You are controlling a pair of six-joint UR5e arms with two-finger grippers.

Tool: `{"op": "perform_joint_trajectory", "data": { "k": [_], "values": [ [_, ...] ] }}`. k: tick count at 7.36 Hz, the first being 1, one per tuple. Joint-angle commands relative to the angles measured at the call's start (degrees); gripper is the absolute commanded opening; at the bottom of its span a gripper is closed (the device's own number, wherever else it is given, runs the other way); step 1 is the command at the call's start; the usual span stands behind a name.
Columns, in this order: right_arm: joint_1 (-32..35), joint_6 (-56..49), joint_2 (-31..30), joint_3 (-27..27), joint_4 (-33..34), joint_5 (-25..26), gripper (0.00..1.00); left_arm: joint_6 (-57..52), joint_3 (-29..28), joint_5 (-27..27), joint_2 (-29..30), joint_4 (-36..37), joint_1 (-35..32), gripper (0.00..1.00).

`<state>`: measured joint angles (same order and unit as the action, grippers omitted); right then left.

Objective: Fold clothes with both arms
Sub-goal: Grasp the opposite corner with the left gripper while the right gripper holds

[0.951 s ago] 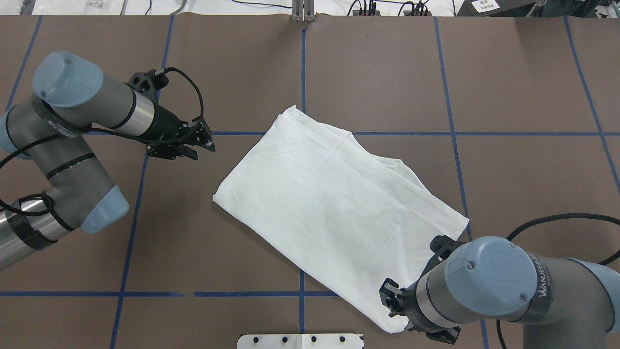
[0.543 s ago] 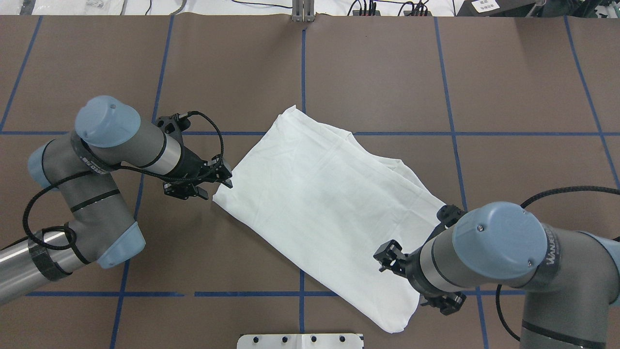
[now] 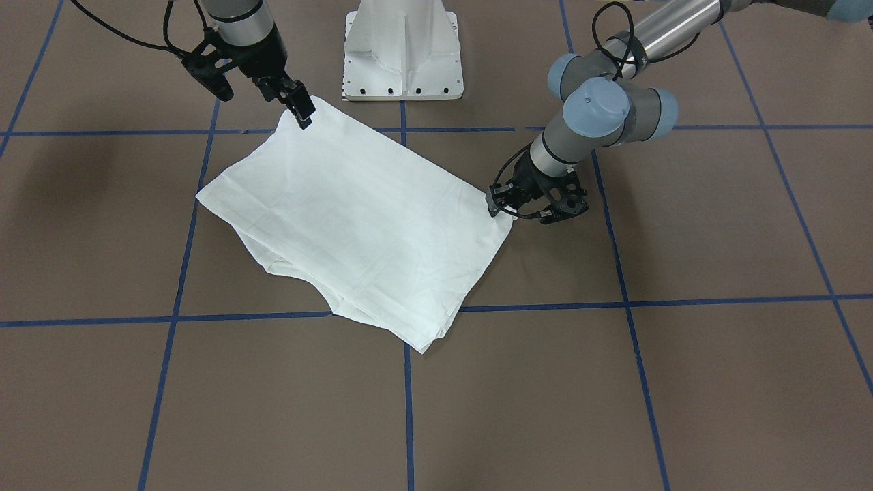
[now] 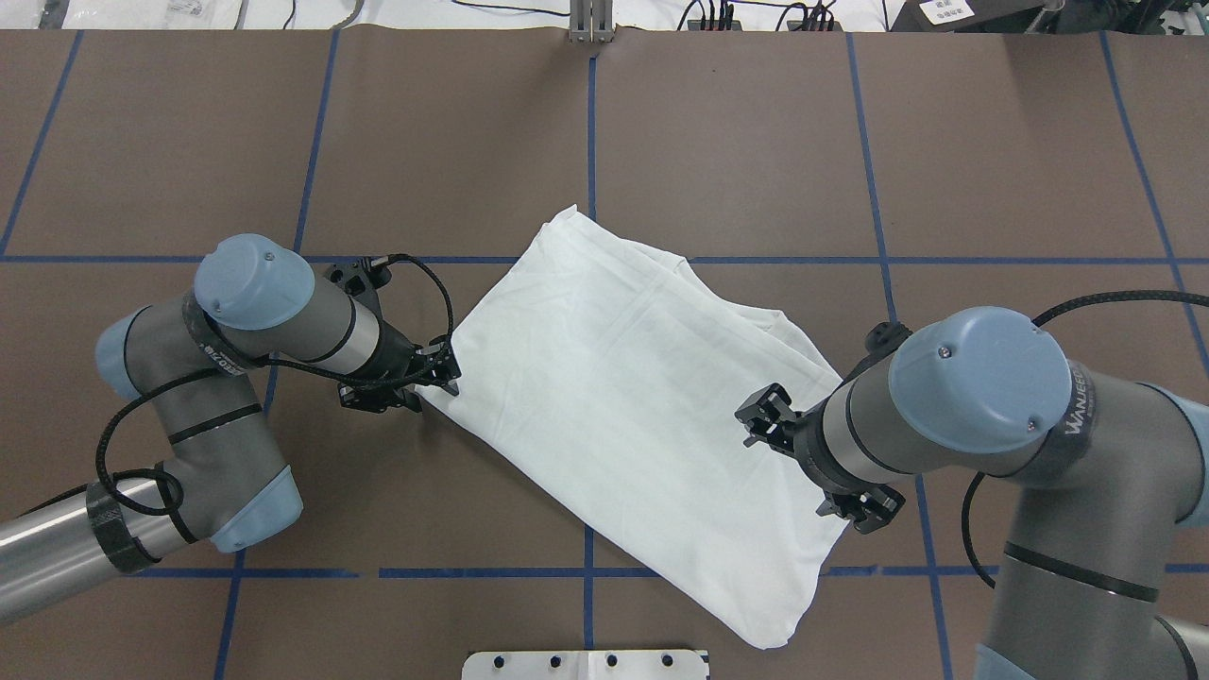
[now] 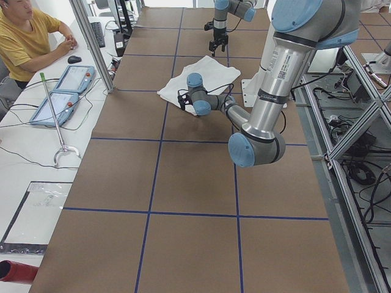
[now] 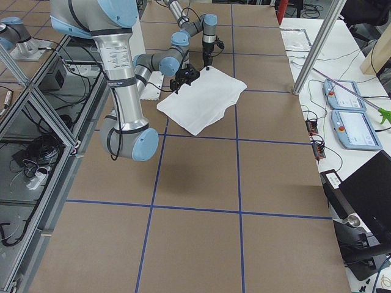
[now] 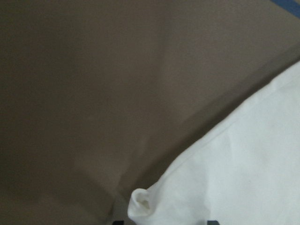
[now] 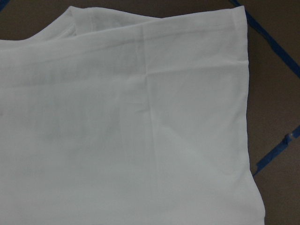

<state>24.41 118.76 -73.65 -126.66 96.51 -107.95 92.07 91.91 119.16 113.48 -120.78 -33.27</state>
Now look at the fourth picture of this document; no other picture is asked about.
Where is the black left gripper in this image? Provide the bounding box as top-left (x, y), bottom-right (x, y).
top-left (374, 325), bottom-right (461, 397)

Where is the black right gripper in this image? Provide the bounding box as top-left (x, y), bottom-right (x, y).
top-left (735, 382), bottom-right (837, 492)

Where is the white long-sleeve printed shirt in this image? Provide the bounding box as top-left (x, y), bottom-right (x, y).
top-left (418, 206), bottom-right (843, 649)

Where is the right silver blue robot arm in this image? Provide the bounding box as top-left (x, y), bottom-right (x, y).
top-left (735, 290), bottom-right (1207, 679)

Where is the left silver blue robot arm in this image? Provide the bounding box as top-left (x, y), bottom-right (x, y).
top-left (1, 234), bottom-right (461, 624)

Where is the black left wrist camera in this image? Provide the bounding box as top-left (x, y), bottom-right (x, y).
top-left (322, 257), bottom-right (392, 318)

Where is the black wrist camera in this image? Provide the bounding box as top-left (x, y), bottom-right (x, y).
top-left (322, 257), bottom-right (392, 318)
top-left (815, 484), bottom-right (906, 535)

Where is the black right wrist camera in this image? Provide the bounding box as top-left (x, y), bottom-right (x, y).
top-left (815, 484), bottom-right (906, 535)

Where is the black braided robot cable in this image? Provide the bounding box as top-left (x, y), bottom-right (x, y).
top-left (962, 289), bottom-right (1209, 588)

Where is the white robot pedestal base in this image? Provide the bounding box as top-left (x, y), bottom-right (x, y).
top-left (461, 649), bottom-right (711, 679)

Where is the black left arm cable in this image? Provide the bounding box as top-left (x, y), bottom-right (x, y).
top-left (94, 253), bottom-right (456, 517)

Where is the aluminium frame post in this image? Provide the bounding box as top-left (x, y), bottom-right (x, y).
top-left (569, 0), bottom-right (617, 44)

